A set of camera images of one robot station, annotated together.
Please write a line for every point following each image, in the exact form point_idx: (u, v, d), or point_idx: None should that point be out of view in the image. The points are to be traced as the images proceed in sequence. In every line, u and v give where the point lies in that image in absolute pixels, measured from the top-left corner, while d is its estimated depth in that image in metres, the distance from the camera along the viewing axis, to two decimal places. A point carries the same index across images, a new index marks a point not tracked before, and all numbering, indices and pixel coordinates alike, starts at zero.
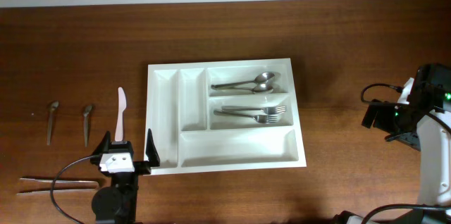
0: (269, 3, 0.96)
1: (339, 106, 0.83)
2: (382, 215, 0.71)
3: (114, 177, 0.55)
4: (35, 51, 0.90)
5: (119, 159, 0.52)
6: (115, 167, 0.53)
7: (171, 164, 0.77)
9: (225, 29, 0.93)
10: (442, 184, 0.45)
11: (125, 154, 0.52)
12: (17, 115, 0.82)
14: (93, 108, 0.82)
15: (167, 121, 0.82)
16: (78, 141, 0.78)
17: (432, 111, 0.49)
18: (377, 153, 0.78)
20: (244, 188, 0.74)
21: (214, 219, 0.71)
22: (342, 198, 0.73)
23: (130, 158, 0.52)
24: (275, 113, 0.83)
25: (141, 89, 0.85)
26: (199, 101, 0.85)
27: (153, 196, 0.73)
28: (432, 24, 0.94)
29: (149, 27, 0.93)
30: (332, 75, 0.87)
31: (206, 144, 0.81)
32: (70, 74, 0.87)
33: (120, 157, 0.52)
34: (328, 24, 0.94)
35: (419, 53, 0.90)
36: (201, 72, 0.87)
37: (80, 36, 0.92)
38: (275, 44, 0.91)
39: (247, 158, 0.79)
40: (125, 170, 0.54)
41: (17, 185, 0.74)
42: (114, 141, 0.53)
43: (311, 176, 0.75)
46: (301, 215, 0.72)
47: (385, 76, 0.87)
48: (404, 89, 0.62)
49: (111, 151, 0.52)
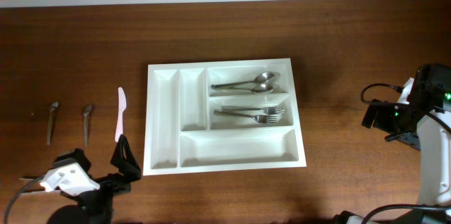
0: (269, 3, 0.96)
1: (339, 106, 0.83)
2: (381, 215, 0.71)
3: (78, 198, 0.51)
4: (34, 51, 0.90)
5: (68, 173, 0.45)
6: (65, 183, 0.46)
7: (171, 164, 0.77)
9: (225, 29, 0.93)
10: (442, 184, 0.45)
11: (73, 165, 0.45)
12: (17, 115, 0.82)
14: (93, 108, 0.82)
15: (166, 121, 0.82)
16: (78, 140, 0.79)
17: (432, 111, 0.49)
18: (377, 153, 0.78)
20: (244, 188, 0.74)
21: (214, 219, 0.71)
22: (342, 198, 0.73)
23: (79, 170, 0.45)
24: (275, 113, 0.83)
25: (141, 88, 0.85)
26: (199, 101, 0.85)
27: (153, 196, 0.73)
28: (431, 24, 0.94)
29: (148, 27, 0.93)
30: (331, 75, 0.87)
31: (206, 144, 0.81)
32: (69, 73, 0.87)
33: (68, 171, 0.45)
34: (328, 24, 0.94)
35: (419, 53, 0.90)
36: (201, 72, 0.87)
37: (81, 36, 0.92)
38: (274, 44, 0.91)
39: (247, 158, 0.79)
40: (87, 187, 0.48)
41: (16, 185, 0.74)
42: (60, 156, 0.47)
43: (311, 176, 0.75)
46: (301, 215, 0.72)
47: (385, 76, 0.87)
48: (404, 89, 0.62)
49: (57, 164, 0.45)
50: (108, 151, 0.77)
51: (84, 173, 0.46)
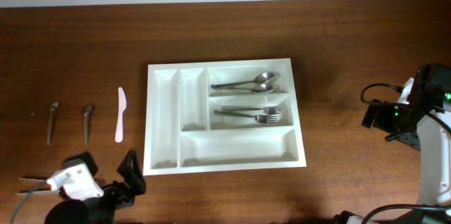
0: (269, 3, 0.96)
1: (339, 106, 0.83)
2: (381, 215, 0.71)
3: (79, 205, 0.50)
4: (34, 51, 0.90)
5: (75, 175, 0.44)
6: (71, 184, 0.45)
7: (171, 164, 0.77)
9: (225, 29, 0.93)
10: (442, 184, 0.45)
11: (79, 165, 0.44)
12: (17, 115, 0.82)
14: (92, 108, 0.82)
15: (166, 121, 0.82)
16: (78, 140, 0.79)
17: (432, 111, 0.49)
18: (376, 153, 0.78)
20: (244, 188, 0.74)
21: (215, 219, 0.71)
22: (342, 198, 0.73)
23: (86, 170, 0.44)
24: (275, 113, 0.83)
25: (141, 88, 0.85)
26: (199, 101, 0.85)
27: (153, 196, 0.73)
28: (430, 24, 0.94)
29: (148, 27, 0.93)
30: (331, 75, 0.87)
31: (206, 144, 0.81)
32: (69, 74, 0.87)
33: (74, 171, 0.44)
34: (328, 24, 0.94)
35: (419, 53, 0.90)
36: (201, 72, 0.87)
37: (81, 36, 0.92)
38: (274, 44, 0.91)
39: (247, 158, 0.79)
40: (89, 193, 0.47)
41: (16, 185, 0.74)
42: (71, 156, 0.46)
43: (311, 176, 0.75)
46: (301, 215, 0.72)
47: (384, 76, 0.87)
48: (404, 89, 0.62)
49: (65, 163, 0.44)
50: (108, 151, 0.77)
51: (89, 176, 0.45)
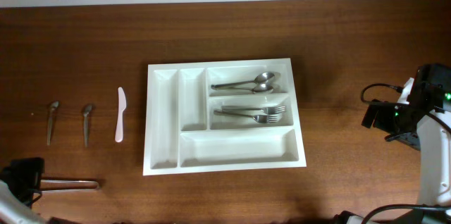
0: (269, 3, 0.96)
1: (339, 106, 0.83)
2: (381, 215, 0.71)
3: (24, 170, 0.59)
4: (34, 50, 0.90)
5: None
6: None
7: (171, 164, 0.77)
9: (225, 29, 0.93)
10: (442, 184, 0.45)
11: None
12: (16, 114, 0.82)
14: (92, 108, 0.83)
15: (166, 121, 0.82)
16: (78, 140, 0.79)
17: (432, 111, 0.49)
18: (376, 153, 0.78)
20: (244, 188, 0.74)
21: (215, 219, 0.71)
22: (342, 198, 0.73)
23: None
24: (275, 114, 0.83)
25: (141, 88, 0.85)
26: (199, 101, 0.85)
27: (153, 197, 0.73)
28: (430, 24, 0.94)
29: (147, 27, 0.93)
30: (331, 75, 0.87)
31: (206, 144, 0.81)
32: (68, 72, 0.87)
33: None
34: (327, 24, 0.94)
35: (419, 53, 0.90)
36: (201, 72, 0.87)
37: (81, 36, 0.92)
38: (274, 45, 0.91)
39: (249, 158, 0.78)
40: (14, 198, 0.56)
41: None
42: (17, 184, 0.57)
43: (310, 175, 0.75)
46: (301, 215, 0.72)
47: (384, 76, 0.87)
48: (404, 89, 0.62)
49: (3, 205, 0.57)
50: (108, 151, 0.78)
51: None
